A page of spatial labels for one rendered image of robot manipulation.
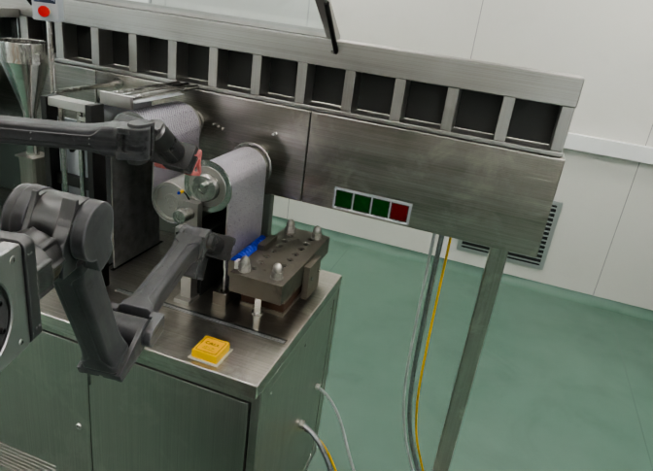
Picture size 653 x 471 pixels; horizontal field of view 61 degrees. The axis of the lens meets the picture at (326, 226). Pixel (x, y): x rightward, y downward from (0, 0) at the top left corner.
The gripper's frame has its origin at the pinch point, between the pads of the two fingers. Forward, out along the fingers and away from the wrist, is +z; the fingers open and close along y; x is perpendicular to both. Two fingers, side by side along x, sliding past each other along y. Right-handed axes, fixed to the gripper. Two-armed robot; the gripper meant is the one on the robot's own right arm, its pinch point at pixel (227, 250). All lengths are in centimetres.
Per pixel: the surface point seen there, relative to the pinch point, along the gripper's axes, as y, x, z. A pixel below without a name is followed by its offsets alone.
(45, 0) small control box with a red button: -60, 52, -30
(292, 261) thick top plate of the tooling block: 16.3, 1.8, 10.3
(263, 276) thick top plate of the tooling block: 13.1, -4.5, -0.8
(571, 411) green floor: 131, -29, 164
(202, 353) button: 9.6, -26.8, -17.8
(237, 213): 0.3, 10.8, -1.3
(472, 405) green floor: 83, -39, 147
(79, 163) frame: -38.4, 11.2, -22.7
